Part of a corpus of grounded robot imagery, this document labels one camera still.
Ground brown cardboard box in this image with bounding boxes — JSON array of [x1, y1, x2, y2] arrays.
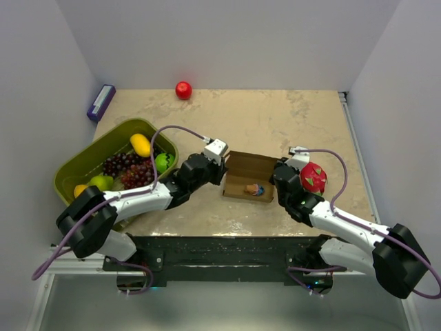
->
[[223, 151, 277, 203]]

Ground purple grape bunch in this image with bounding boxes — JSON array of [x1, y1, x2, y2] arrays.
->
[[103, 152, 143, 179]]

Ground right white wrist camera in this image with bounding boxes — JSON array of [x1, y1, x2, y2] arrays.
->
[[285, 146, 310, 170]]

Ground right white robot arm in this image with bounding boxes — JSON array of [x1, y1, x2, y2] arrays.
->
[[270, 158, 431, 299]]

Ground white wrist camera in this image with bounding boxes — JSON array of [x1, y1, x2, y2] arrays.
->
[[203, 137, 228, 166], [285, 146, 310, 170]]

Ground olive green plastic bin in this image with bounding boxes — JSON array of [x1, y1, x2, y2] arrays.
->
[[54, 118, 157, 205]]

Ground red apple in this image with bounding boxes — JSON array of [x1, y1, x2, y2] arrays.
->
[[175, 81, 192, 100]]

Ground red grape bunch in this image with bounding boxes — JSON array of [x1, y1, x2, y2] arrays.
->
[[121, 159, 154, 190]]

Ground yellow mango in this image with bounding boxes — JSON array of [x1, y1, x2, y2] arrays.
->
[[130, 133, 152, 158]]

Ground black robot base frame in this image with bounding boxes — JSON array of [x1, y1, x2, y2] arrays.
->
[[103, 234, 334, 294]]

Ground purple rectangular box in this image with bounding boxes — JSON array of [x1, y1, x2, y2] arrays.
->
[[87, 84, 116, 123]]

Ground small ice cream toy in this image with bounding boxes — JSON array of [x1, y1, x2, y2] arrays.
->
[[244, 183, 265, 197]]

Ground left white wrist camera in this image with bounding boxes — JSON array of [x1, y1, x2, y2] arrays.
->
[[203, 137, 228, 166]]

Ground green striped toy fruit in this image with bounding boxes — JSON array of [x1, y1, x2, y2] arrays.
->
[[155, 152, 175, 174]]

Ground green pear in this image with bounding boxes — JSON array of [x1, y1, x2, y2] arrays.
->
[[88, 175, 114, 191]]

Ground red dragon fruit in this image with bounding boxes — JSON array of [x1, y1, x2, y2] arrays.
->
[[300, 162, 327, 196]]

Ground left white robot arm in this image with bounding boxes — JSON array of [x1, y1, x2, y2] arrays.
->
[[56, 152, 226, 270]]

